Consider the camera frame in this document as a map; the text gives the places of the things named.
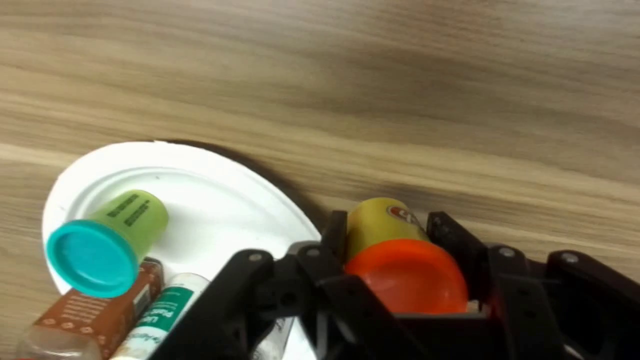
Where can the white paper plate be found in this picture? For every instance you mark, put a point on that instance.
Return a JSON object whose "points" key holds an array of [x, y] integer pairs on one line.
{"points": [[221, 207]]}

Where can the yellow tub orange lid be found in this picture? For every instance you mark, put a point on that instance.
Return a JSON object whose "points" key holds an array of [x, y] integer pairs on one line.
{"points": [[407, 272]]}

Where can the spice jar orange lid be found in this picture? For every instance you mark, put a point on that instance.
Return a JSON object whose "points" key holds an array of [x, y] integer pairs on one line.
{"points": [[93, 321]]}

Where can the green tub teal lid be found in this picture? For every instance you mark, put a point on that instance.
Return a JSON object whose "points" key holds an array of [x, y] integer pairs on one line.
{"points": [[100, 257]]}

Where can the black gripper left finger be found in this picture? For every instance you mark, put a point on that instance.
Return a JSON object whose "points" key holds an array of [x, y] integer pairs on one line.
{"points": [[280, 312]]}

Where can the white pill bottle green label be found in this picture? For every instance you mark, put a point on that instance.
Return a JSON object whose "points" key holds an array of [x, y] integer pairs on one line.
{"points": [[162, 312]]}

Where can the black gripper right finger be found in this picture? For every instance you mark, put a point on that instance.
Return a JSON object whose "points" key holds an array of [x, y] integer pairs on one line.
{"points": [[567, 312]]}

